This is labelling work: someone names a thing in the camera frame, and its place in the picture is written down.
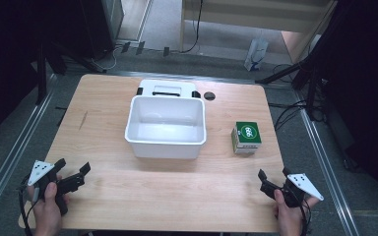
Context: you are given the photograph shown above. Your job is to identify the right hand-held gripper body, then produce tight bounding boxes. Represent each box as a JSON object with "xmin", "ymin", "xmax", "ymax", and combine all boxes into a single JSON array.
[{"xmin": 259, "ymin": 172, "xmax": 325, "ymax": 209}]

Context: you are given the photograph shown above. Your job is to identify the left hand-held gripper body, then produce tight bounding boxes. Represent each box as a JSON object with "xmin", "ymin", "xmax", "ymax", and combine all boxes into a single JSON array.
[{"xmin": 21, "ymin": 159, "xmax": 80, "ymax": 216}]

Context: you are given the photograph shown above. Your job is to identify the green and white carton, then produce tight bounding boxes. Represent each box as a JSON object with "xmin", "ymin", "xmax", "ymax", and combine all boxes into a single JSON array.
[{"xmin": 230, "ymin": 121, "xmax": 263, "ymax": 155}]

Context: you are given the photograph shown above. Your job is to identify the white plastic storage bin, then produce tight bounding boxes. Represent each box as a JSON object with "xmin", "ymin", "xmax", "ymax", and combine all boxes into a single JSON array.
[{"xmin": 124, "ymin": 94, "xmax": 208, "ymax": 160}]

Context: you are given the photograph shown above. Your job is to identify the person's right hand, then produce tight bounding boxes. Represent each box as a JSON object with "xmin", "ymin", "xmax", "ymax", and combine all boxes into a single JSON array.
[{"xmin": 273, "ymin": 189, "xmax": 319, "ymax": 236}]

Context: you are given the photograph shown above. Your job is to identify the person's left hand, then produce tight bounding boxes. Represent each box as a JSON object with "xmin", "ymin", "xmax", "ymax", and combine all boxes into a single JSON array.
[{"xmin": 27, "ymin": 175, "xmax": 71, "ymax": 236}]

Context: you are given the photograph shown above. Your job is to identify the black metal stand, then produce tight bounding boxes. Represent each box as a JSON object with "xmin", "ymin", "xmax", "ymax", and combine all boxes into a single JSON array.
[
  {"xmin": 255, "ymin": 48, "xmax": 330, "ymax": 114},
  {"xmin": 32, "ymin": 35, "xmax": 108, "ymax": 106}
]

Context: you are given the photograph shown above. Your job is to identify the white lid with black clips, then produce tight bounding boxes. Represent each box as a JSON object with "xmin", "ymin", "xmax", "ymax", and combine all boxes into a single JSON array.
[{"xmin": 136, "ymin": 79, "xmax": 202, "ymax": 99}]

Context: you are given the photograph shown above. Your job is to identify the dark curtain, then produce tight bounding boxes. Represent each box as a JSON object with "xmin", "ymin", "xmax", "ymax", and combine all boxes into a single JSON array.
[
  {"xmin": 303, "ymin": 0, "xmax": 378, "ymax": 210},
  {"xmin": 0, "ymin": 0, "xmax": 90, "ymax": 149}
]

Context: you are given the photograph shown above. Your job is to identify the white paper bag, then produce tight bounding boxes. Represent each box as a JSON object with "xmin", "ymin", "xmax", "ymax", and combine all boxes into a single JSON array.
[{"xmin": 243, "ymin": 35, "xmax": 270, "ymax": 73}]

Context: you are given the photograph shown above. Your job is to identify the dark cabinet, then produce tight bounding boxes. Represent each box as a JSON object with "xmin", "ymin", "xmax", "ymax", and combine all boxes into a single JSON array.
[{"xmin": 78, "ymin": 0, "xmax": 126, "ymax": 61}]

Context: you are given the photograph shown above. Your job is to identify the light wooden furniture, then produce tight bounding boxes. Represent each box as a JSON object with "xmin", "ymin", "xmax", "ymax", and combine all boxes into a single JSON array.
[{"xmin": 178, "ymin": 0, "xmax": 339, "ymax": 64}]

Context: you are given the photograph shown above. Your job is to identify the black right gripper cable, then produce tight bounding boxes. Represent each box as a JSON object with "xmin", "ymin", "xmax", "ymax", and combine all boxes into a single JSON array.
[{"xmin": 295, "ymin": 195, "xmax": 313, "ymax": 236}]

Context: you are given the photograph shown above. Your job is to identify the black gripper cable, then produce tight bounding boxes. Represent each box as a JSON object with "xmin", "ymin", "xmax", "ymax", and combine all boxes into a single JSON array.
[
  {"xmin": 295, "ymin": 195, "xmax": 313, "ymax": 236},
  {"xmin": 17, "ymin": 178, "xmax": 39, "ymax": 236}
]

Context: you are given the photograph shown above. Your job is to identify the metal floor rail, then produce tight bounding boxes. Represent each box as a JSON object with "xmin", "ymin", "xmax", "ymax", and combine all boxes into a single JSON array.
[
  {"xmin": 289, "ymin": 88, "xmax": 362, "ymax": 236},
  {"xmin": 0, "ymin": 73, "xmax": 59, "ymax": 229}
]

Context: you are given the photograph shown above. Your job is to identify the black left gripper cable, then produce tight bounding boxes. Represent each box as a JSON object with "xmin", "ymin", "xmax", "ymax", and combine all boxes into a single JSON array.
[{"xmin": 17, "ymin": 178, "xmax": 39, "ymax": 236}]

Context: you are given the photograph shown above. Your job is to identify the black floor cables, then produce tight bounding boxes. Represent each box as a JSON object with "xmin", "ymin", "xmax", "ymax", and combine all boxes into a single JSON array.
[{"xmin": 267, "ymin": 62, "xmax": 327, "ymax": 133}]

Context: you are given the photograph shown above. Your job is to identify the white floor cable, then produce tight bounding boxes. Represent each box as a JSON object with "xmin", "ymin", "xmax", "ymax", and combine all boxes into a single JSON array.
[{"xmin": 91, "ymin": 45, "xmax": 120, "ymax": 72}]

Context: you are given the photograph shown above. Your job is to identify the black hanging cable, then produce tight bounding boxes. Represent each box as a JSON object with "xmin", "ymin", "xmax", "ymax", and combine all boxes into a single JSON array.
[{"xmin": 179, "ymin": 0, "xmax": 205, "ymax": 54}]

